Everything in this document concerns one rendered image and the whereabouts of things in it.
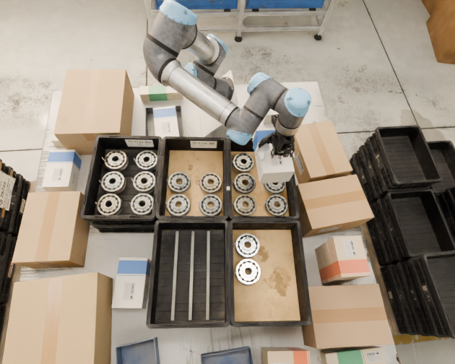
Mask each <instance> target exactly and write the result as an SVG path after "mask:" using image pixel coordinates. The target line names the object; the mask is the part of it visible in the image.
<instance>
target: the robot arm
mask: <svg viewBox="0 0 455 364"><path fill-rule="evenodd" d="M197 19H198V17H197V15H196V14H194V13H193V12H192V11H190V10H189V9H187V8H185V7H184V6H183V5H181V4H179V3H178V2H176V1H174V0H164V2H163V3H162V5H161V6H160V10H159V12H158V13H157V16H156V18H155V20H154V22H153V23H152V26H151V28H150V29H149V32H148V34H147V37H146V38H145V39H144V44H143V55H144V60H145V63H146V65H147V68H148V69H149V71H150V73H151V74H152V76H153V77H154V78H155V79H156V80H157V81H158V82H159V83H160V84H162V85H164V86H165V87H168V86H170V87H172V88H173V89H174V90H175V91H177V92H178V93H180V94H181V95H182V96H184V97H185V98H186V99H188V100H190V101H191V102H192V103H193V104H194V105H196V106H198V107H199V108H201V109H202V110H203V111H204V112H206V113H207V114H209V115H210V116H211V117H213V118H214V119H215V120H217V121H219V122H220V123H221V124H222V125H224V126H225V127H227V128H228V130H227V133H226V134H227V136H228V137H229V138H230V139H231V140H233V141H234V142H235V143H237V144H239V145H246V144H247V142H248V141H249V140H250V138H251V137H252V136H253V135H254V132H255V131H256V130H257V128H258V127H259V125H260V123H261V122H262V121H263V119H264V118H265V116H266V115H267V114H268V112H269V110H270V109H272V110H273V111H276V112H277V113H278V114H275V115H272V124H273V126H274V128H275V131H274V132H272V133H271V134H269V135H268V136H266V137H264V138H263V139H262V140H261V141H260V142H259V144H258V147H257V148H256V151H255V156H257V155H258V154H259V157H260V159H261V160H263V159H264V157H265V153H266V151H268V150H269V148H270V145H269V143H270V144H272V151H271V156H272V158H273V157H274V155H278V156H283V157H288V156H289V155H290V157H292V156H293V157H295V154H294V151H295V145H294V142H295V138H294V136H295V134H296V133H297V132H298V129H299V128H300V125H301V124H302V122H303V119H304V118H305V116H306V114H307V112H308V109H309V106H310V104H311V95H310V93H309V92H308V91H307V90H305V89H303V88H299V87H294V88H291V89H287V88H286V87H285V86H283V85H282V84H280V83H279V82H277V81H276V80H274V79H273V78H272V77H269V76H268V75H266V74H265V73H262V72H259V73H257V74H255V75H254V76H253V77H252V78H251V80H250V82H249V84H248V86H247V92H248V94H249V95H250V97H249V98H248V99H247V101H246V103H245V105H244V106H243V107H242V109H241V108H239V107H238V106H237V105H236V104H234V103H232V102H231V101H229V100H228V98H229V96H230V91H231V87H230V83H229V82H228V81H226V80H225V79H218V78H215V77H214V75H215V73H216V72H217V70H218V69H219V67H220V64H221V63H222V61H223V60H224V58H225V57H226V55H227V53H228V47H227V46H226V45H225V44H224V43H223V42H222V41H221V40H220V39H219V38H218V37H216V36H214V35H212V34H208V36H207V37H206V36H205V35H204V34H203V33H202V32H200V31H199V30H198V29H197V25H196V22H197ZM185 49H186V50H187V51H189V52H191V53H192V54H194V55H195V59H194V61H193V63H187V65H185V66H184V68H183V67H182V66H181V63H180V61H178V60H177V57H178V54H179V53H180V52H181V50H185ZM272 152H273V154H272Z"/></svg>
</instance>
